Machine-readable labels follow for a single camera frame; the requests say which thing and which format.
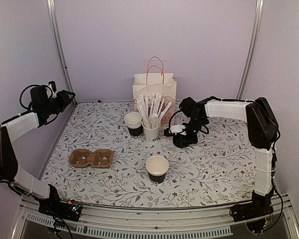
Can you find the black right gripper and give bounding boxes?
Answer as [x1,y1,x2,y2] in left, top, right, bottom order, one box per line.
[179,118,206,147]

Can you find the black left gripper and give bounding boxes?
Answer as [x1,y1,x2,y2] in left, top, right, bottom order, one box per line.
[43,90,75,115]

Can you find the black white paper coffee cup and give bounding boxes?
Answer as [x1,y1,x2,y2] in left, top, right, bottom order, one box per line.
[145,156,169,184]

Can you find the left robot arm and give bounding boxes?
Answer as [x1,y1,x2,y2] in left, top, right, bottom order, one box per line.
[0,84,75,216]

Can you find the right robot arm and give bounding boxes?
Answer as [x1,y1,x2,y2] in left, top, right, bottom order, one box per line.
[167,96,281,217]

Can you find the white paper takeout bag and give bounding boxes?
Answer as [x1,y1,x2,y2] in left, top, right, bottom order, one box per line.
[133,56,177,125]

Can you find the white cup holding straws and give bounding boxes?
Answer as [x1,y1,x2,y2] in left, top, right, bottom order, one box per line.
[142,122,161,142]

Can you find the stacked paper cups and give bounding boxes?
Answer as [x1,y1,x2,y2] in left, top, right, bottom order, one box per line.
[124,112,143,139]

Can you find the brown cardboard cup carrier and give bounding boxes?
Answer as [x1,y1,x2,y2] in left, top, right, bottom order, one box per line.
[69,149,114,168]

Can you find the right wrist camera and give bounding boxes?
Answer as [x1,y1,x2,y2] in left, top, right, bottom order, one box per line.
[164,124,186,136]

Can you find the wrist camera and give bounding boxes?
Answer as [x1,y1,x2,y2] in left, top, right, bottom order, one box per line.
[46,81,57,99]
[164,124,186,136]

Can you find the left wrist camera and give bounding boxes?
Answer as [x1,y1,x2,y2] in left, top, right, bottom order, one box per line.
[46,81,57,99]

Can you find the left aluminium frame post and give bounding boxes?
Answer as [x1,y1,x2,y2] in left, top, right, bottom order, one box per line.
[46,0,74,92]

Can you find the aluminium frame post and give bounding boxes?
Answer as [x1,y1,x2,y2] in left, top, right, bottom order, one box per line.
[236,0,264,100]
[46,0,74,92]

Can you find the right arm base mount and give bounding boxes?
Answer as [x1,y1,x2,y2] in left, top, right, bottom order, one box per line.
[229,202,274,234]

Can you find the aluminium front rail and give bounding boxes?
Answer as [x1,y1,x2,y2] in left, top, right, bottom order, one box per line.
[12,194,299,239]

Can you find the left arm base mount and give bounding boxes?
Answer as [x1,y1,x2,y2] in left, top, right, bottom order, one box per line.
[38,200,82,222]

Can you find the right aluminium frame post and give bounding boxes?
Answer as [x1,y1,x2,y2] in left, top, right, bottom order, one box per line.
[236,0,264,100]

